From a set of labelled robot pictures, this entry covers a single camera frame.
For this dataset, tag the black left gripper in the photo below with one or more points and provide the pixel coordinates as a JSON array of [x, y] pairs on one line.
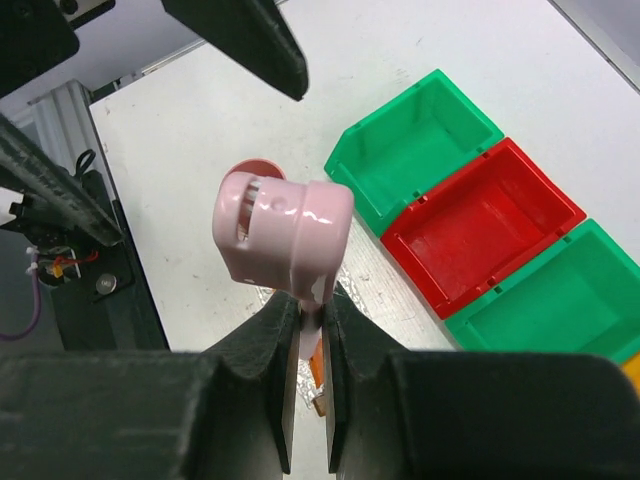
[[35, 37]]

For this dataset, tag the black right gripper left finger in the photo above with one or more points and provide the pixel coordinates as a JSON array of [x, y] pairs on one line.
[[225, 413]]

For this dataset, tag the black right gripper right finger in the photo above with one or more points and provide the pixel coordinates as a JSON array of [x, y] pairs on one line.
[[397, 413]]

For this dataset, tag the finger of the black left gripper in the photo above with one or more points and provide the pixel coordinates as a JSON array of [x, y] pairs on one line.
[[252, 33]]

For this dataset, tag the orange toothpaste tube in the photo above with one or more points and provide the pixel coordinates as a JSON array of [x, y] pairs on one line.
[[316, 365]]

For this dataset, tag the pink plastic cup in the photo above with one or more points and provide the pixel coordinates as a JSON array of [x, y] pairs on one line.
[[258, 167]]

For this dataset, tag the white toothbrush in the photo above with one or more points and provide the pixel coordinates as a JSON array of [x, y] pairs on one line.
[[285, 236]]

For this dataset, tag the clear textured glass tray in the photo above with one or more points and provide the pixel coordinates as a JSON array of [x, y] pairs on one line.
[[386, 298]]

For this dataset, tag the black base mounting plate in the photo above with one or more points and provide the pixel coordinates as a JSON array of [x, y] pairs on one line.
[[109, 306]]

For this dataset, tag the left green plastic bin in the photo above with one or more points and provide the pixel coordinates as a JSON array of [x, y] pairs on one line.
[[400, 151]]

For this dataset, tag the green plastic bin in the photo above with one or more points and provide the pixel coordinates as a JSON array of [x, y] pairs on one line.
[[400, 151], [581, 295]]

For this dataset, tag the right green plastic bin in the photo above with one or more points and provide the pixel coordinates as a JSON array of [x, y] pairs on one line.
[[581, 295]]

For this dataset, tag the red plastic bin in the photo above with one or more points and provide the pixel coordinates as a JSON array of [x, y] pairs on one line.
[[478, 226]]

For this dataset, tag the orange plastic bin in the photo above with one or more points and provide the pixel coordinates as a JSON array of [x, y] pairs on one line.
[[631, 368]]

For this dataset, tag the front aluminium rail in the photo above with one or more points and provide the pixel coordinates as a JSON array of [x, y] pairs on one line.
[[53, 110]]

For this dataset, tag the right brown tray handle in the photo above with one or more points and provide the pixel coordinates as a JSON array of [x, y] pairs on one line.
[[320, 405]]

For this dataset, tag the aluminium table edge rail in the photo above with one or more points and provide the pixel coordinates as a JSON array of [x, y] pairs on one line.
[[611, 27]]

